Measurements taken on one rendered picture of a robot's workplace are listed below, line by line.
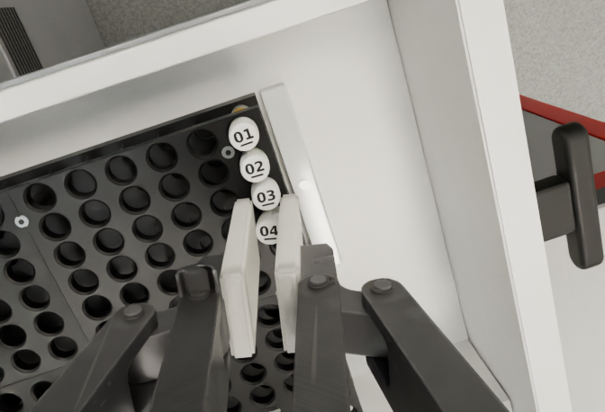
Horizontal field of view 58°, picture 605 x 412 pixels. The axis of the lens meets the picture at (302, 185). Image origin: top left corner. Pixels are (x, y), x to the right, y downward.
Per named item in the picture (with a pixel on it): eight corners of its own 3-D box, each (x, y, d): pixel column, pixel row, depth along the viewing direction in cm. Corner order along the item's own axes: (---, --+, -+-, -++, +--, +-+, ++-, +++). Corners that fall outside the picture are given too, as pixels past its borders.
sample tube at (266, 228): (292, 205, 28) (285, 245, 23) (267, 207, 28) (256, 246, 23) (289, 183, 27) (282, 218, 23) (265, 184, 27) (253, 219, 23)
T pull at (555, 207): (571, 117, 25) (590, 123, 24) (590, 255, 28) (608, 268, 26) (497, 142, 25) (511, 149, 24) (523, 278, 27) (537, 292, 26)
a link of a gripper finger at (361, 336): (300, 321, 15) (408, 311, 15) (299, 244, 20) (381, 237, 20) (304, 366, 16) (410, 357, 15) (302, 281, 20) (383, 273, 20)
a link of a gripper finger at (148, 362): (225, 375, 16) (120, 387, 15) (237, 288, 20) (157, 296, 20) (218, 330, 15) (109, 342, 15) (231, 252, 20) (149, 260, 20)
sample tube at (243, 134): (258, 121, 27) (263, 146, 22) (234, 130, 27) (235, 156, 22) (249, 98, 26) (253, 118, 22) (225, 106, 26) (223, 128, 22)
